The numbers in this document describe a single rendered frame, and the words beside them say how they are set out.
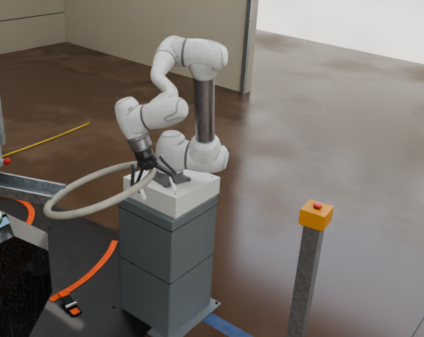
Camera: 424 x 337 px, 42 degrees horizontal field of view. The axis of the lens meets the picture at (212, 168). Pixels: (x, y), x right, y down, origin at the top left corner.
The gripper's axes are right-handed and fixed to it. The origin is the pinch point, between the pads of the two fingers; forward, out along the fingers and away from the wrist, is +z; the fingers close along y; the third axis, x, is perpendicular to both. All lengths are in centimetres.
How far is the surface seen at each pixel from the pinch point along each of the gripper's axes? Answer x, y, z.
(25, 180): -15, 61, -18
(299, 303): -25, -39, 84
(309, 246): -21, -52, 53
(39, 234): -50, 85, 22
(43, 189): -13, 54, -12
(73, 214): 24.0, 27.2, -9.7
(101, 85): -504, 170, 9
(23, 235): -35, 86, 14
